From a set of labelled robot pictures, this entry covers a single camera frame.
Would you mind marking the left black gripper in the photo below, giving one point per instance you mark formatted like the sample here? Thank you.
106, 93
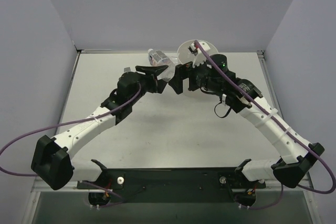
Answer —
153, 81

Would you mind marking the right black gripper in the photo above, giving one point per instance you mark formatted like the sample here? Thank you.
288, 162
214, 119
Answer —
186, 78

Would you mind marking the red white label bottle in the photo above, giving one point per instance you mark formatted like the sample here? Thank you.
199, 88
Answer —
159, 58

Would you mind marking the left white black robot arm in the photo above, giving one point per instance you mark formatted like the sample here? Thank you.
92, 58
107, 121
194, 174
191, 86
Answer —
53, 155

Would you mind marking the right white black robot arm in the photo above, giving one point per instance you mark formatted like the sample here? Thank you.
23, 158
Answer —
297, 155

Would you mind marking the white paper bin cup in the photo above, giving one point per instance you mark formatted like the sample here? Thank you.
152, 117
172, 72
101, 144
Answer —
184, 55

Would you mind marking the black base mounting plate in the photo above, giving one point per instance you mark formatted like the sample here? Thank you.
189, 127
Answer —
177, 185

